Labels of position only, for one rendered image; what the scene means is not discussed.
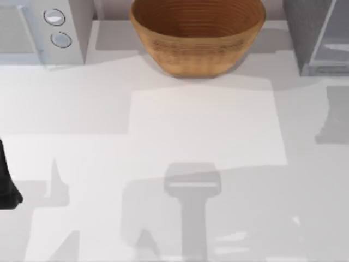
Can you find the pale microwave oven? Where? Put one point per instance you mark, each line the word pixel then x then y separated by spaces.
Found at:
pixel 35 32

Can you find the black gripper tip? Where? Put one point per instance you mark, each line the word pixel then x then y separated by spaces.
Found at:
pixel 6 188

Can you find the brown woven basket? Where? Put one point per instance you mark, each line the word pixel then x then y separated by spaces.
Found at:
pixel 196 43

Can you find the round microwave knob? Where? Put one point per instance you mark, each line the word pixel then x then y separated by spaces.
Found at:
pixel 61 39
pixel 54 17

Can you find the grey cabinet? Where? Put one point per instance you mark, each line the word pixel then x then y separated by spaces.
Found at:
pixel 316 35

